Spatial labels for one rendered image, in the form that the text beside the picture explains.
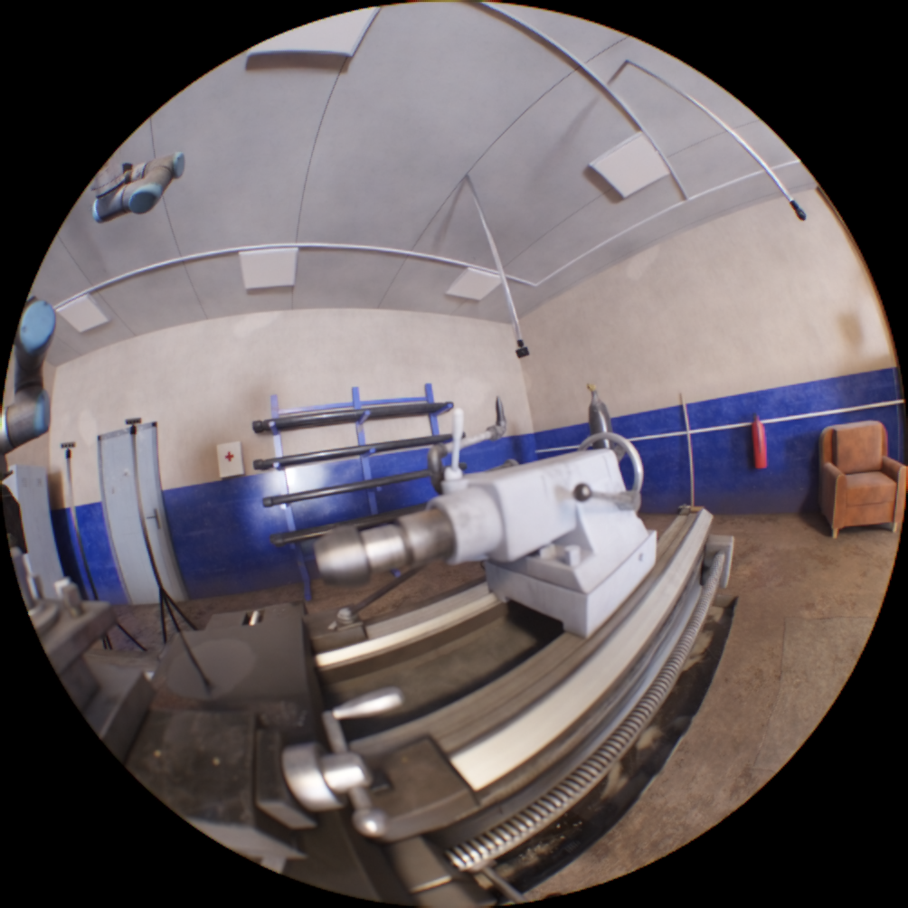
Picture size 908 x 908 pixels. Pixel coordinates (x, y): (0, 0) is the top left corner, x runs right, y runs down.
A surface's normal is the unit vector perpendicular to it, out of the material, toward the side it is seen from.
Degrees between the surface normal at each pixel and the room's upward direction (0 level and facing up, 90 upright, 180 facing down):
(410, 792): 0
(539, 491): 86
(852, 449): 94
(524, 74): 180
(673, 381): 90
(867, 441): 89
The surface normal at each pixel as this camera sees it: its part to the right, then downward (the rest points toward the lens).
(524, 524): 0.51, -0.02
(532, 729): 0.16, -0.85
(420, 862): -0.16, -0.99
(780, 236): -0.85, 0.15
